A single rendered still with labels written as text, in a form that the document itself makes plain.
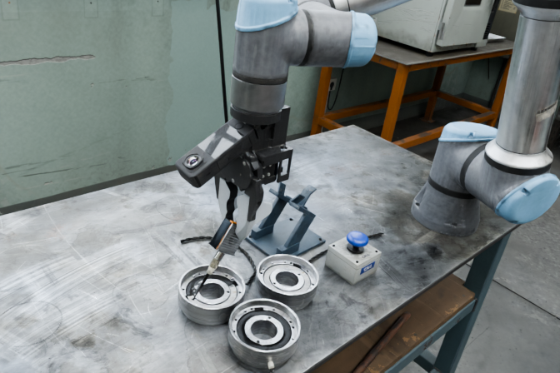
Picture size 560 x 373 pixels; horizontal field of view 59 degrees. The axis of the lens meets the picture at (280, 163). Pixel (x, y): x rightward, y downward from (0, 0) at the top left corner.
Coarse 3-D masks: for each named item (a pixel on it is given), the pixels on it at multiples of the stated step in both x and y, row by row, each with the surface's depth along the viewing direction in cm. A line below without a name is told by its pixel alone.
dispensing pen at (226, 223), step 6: (222, 222) 76; (228, 222) 75; (222, 228) 75; (216, 234) 76; (222, 234) 75; (216, 240) 75; (216, 246) 75; (216, 252) 77; (216, 258) 76; (210, 264) 76; (216, 264) 76; (210, 270) 76; (204, 282) 76; (198, 288) 76
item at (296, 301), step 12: (264, 264) 86; (276, 264) 87; (288, 264) 88; (300, 264) 88; (276, 276) 85; (288, 276) 86; (300, 276) 85; (312, 276) 85; (264, 288) 80; (288, 288) 82; (300, 288) 82; (312, 288) 81; (276, 300) 80; (288, 300) 79; (300, 300) 80
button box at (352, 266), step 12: (336, 252) 90; (348, 252) 90; (360, 252) 90; (372, 252) 91; (336, 264) 91; (348, 264) 89; (360, 264) 88; (372, 264) 91; (348, 276) 89; (360, 276) 90
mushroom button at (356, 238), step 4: (352, 232) 91; (356, 232) 91; (360, 232) 91; (348, 236) 90; (352, 236) 90; (356, 236) 90; (360, 236) 90; (364, 236) 90; (348, 240) 90; (352, 240) 89; (356, 240) 89; (360, 240) 89; (364, 240) 89; (352, 244) 89; (356, 244) 89; (360, 244) 89; (364, 244) 89; (356, 248) 91
